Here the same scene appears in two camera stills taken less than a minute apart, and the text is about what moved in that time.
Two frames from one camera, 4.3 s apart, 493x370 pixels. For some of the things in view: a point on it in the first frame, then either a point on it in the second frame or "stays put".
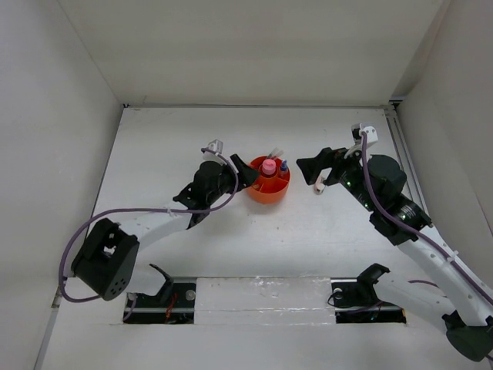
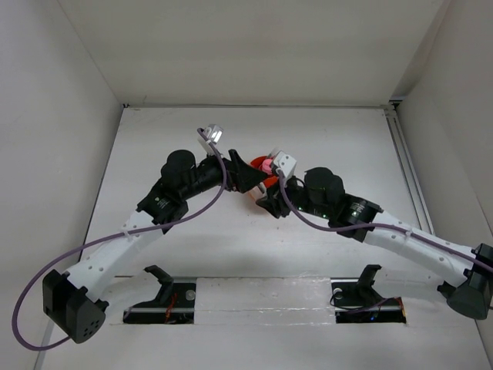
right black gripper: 312,166 -> 272,202
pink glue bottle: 269,166 stays put
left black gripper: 246,175 stays put
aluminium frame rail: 404,154 stays put
